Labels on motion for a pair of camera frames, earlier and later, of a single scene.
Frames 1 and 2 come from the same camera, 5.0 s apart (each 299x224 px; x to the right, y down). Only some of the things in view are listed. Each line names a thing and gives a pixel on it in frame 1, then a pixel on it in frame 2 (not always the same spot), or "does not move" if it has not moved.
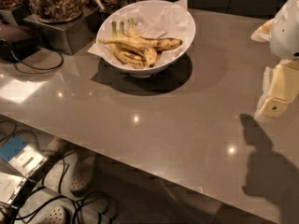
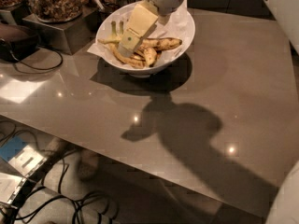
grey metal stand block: [69, 37] does not move
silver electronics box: [18, 161] does not move
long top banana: [135, 39] does not move
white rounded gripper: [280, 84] → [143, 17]
